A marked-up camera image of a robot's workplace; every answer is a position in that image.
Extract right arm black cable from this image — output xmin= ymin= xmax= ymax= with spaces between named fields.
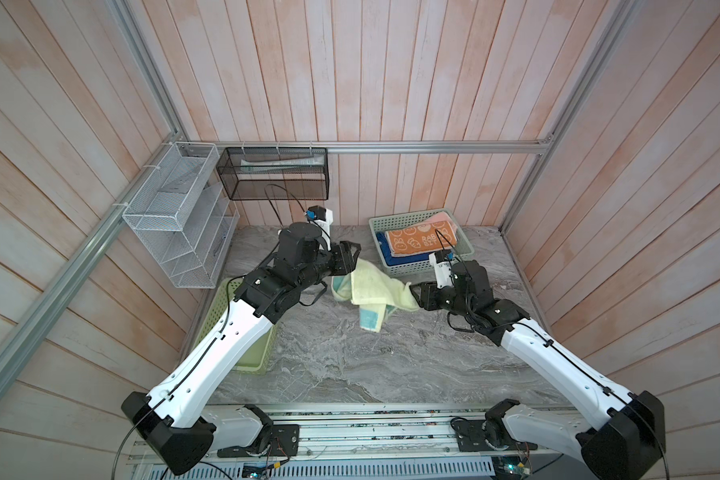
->
xmin=434 ymin=227 xmax=460 ymax=256

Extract orange patterned cream towel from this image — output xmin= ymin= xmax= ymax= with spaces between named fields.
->
xmin=385 ymin=221 xmax=458 ymax=256

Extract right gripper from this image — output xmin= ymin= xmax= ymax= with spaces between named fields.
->
xmin=407 ymin=279 xmax=471 ymax=320

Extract white wire mesh shelf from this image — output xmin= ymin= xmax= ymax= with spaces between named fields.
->
xmin=123 ymin=142 xmax=240 ymax=289

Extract mint green plastic basket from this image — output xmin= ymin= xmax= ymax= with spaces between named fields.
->
xmin=369 ymin=209 xmax=474 ymax=277

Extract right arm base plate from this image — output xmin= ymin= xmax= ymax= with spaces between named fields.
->
xmin=449 ymin=417 xmax=538 ymax=452

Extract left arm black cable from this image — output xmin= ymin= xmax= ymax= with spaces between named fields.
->
xmin=263 ymin=182 xmax=310 ymax=226

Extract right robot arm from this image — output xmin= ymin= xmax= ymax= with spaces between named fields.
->
xmin=411 ymin=250 xmax=667 ymax=479

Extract black mesh wall basket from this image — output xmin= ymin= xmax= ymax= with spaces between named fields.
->
xmin=216 ymin=147 xmax=330 ymax=201

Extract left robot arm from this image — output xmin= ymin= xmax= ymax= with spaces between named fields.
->
xmin=121 ymin=222 xmax=361 ymax=475

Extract yellow-green plastic basket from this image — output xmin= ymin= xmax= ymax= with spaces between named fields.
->
xmin=193 ymin=277 xmax=277 ymax=375

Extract right aluminium corner rail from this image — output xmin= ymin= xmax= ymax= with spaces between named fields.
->
xmin=499 ymin=1 xmax=644 ymax=238

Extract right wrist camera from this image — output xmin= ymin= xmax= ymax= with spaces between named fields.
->
xmin=429 ymin=249 xmax=453 ymax=289

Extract horizontal aluminium wall rail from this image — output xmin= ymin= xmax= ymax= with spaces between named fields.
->
xmin=173 ymin=139 xmax=550 ymax=155

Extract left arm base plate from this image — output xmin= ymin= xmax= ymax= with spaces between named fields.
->
xmin=217 ymin=424 xmax=300 ymax=458

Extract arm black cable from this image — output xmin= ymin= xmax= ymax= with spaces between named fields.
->
xmin=263 ymin=182 xmax=310 ymax=226
xmin=434 ymin=227 xmax=460 ymax=256

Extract blue towel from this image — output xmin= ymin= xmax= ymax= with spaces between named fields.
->
xmin=375 ymin=232 xmax=432 ymax=267

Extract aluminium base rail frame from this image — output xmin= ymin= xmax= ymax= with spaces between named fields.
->
xmin=132 ymin=403 xmax=591 ymax=479

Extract pink towel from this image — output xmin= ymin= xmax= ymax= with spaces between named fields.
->
xmin=427 ymin=211 xmax=457 ymax=226

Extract teal and yellow towel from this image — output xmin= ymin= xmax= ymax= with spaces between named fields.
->
xmin=330 ymin=259 xmax=420 ymax=332

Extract left aluminium wall rail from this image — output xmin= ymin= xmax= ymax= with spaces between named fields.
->
xmin=0 ymin=134 xmax=184 ymax=430

